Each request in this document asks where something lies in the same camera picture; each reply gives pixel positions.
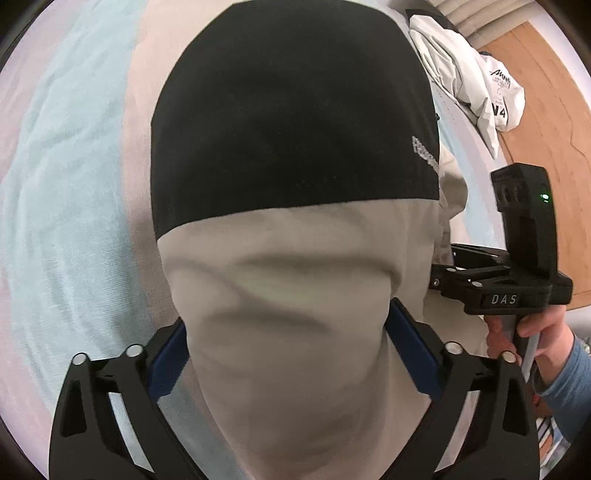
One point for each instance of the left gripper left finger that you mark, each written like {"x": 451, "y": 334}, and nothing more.
{"x": 108, "y": 424}

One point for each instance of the beige right curtain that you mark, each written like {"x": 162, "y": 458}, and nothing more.
{"x": 483, "y": 21}

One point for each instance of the cream and black hooded jacket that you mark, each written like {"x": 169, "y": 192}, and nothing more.
{"x": 295, "y": 190}

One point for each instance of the striped bed sheet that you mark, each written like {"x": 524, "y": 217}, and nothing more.
{"x": 80, "y": 267}

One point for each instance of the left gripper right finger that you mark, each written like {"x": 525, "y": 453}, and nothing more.
{"x": 480, "y": 422}

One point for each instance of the blue sleeve forearm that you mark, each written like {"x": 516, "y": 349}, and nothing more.
{"x": 568, "y": 395}

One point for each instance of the white printed garment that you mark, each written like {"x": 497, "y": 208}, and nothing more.
{"x": 480, "y": 84}

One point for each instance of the person's right hand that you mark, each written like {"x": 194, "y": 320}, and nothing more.
{"x": 555, "y": 344}

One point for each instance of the wooden headboard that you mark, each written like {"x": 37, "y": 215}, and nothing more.
{"x": 554, "y": 133}

